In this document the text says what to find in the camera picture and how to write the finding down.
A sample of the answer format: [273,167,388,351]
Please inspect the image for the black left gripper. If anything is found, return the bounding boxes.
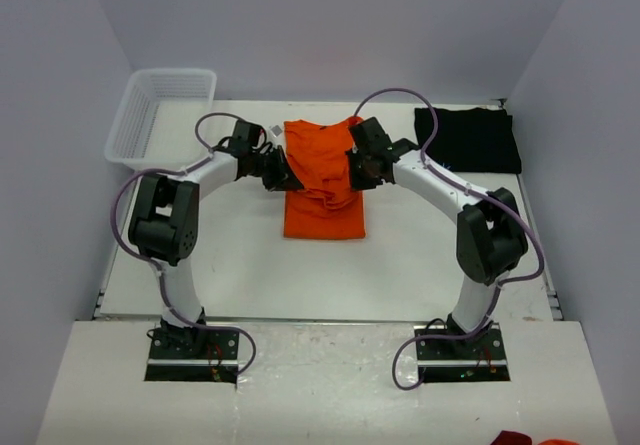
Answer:
[248,145,303,192]

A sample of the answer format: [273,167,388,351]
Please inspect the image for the orange t shirt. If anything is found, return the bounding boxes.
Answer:
[283,117,366,240]

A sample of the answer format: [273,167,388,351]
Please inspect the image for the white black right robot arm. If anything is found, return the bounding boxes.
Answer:
[346,118,528,358]

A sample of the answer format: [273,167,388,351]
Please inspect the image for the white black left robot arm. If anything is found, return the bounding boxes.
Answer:
[127,119,303,358]

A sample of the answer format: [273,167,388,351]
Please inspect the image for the folded black t shirt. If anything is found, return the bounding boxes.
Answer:
[414,108,522,175]

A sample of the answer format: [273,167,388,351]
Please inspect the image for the white plastic mesh basket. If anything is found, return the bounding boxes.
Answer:
[104,68,217,171]

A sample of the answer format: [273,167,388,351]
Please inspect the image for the dark red cloth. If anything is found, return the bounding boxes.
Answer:
[491,430,533,445]

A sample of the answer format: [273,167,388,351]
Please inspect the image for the orange cloth at edge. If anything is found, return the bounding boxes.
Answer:
[538,438,580,445]

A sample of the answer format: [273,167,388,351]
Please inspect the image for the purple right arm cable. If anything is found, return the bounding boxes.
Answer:
[352,87,545,339]

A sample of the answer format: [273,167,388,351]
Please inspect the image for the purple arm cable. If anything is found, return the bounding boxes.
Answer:
[352,87,545,339]
[109,112,241,329]

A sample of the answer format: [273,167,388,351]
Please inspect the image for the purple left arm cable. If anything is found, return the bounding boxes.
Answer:
[109,112,241,329]

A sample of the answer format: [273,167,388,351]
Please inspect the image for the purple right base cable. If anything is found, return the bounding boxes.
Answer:
[392,329,451,391]

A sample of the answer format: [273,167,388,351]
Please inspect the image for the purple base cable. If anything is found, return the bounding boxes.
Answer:
[199,325,258,379]
[392,329,451,391]

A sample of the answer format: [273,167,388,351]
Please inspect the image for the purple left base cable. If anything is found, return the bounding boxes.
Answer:
[199,325,258,379]

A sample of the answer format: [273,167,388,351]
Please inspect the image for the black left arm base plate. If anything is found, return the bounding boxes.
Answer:
[144,325,240,385]

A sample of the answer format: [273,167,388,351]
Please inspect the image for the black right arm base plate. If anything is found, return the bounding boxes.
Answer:
[415,324,511,384]

